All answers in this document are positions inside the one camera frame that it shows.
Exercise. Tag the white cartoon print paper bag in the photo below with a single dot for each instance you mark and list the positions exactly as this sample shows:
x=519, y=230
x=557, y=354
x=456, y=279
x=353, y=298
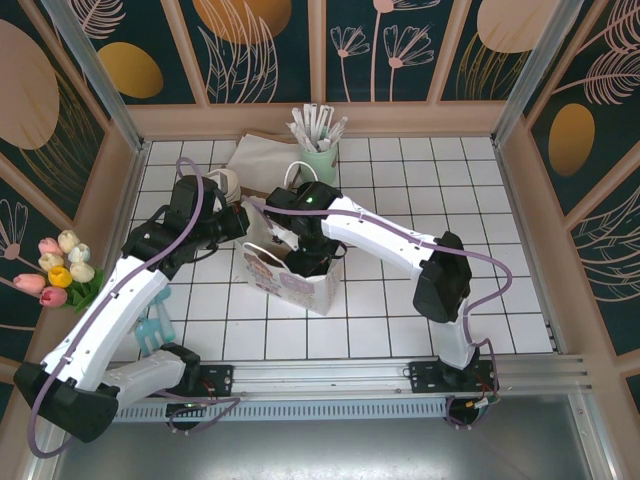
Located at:
x=295, y=290

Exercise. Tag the white tulip flower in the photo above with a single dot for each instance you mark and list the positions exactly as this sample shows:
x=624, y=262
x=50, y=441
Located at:
x=67, y=240
x=80, y=252
x=82, y=271

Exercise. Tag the paper straw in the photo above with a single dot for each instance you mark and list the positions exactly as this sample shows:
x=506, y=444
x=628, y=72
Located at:
x=302, y=127
x=310, y=125
x=318, y=124
x=336, y=132
x=298, y=136
x=326, y=125

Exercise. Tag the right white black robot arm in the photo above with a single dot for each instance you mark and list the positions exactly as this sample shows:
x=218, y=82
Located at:
x=380, y=235

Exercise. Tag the aluminium frame post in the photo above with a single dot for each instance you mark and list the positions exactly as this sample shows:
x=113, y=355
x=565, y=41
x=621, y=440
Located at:
x=541, y=75
x=101, y=85

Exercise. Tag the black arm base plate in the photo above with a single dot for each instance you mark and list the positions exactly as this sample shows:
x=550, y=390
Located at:
x=425, y=377
x=220, y=380

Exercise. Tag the red pink tulip flower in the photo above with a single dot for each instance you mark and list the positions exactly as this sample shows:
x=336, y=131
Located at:
x=52, y=296

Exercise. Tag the cream tulip flower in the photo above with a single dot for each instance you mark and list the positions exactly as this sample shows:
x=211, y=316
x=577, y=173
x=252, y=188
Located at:
x=50, y=261

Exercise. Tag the aluminium front rail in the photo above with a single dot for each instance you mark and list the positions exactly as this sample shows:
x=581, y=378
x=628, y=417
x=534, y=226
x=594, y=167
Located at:
x=320, y=375

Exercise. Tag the yellow tulip flower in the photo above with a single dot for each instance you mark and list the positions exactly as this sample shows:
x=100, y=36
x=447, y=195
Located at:
x=59, y=276

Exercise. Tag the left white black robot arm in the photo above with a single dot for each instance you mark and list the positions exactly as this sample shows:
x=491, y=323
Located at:
x=110, y=310

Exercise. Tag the mint green straw holder cup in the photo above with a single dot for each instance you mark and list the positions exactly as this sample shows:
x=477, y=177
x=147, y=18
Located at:
x=320, y=162

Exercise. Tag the teal toy garden fork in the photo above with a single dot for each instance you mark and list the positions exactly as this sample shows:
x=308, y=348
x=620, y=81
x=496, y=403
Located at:
x=150, y=337

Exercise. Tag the grey metal sheet panel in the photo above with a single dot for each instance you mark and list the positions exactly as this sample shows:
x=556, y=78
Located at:
x=320, y=450

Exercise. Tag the green tulip leaves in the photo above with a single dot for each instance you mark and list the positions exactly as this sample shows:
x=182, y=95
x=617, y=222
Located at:
x=82, y=295

